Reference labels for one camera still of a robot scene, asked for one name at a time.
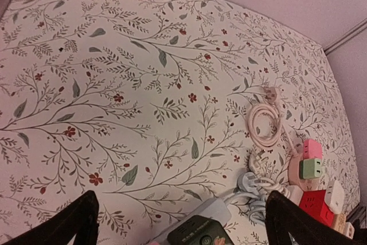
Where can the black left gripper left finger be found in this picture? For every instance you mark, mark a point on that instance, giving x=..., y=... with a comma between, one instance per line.
x=76, y=222

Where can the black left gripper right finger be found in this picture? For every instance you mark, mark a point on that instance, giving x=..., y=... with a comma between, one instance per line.
x=285, y=220

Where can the light blue power strip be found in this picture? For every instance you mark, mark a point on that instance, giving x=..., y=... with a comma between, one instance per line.
x=213, y=208

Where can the dark green cube socket adapter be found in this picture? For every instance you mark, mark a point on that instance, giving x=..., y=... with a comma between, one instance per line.
x=199, y=230

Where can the red cube socket adapter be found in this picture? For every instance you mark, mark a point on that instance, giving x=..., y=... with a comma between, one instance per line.
x=313, y=203

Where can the green usb plug adapter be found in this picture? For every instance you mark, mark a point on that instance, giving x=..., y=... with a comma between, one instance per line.
x=310, y=168

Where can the white flat plug adapter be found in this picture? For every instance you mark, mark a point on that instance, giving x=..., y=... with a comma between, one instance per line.
x=335, y=196

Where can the beige cube socket adapter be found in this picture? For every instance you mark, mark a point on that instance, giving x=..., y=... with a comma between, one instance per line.
x=342, y=226

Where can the pink flat plug adapter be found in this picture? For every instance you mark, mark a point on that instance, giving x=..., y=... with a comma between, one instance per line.
x=312, y=149

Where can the long white power strip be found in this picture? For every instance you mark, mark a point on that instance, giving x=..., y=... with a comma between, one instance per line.
x=295, y=194

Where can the floral patterned table mat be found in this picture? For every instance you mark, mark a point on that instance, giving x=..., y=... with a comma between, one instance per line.
x=156, y=106

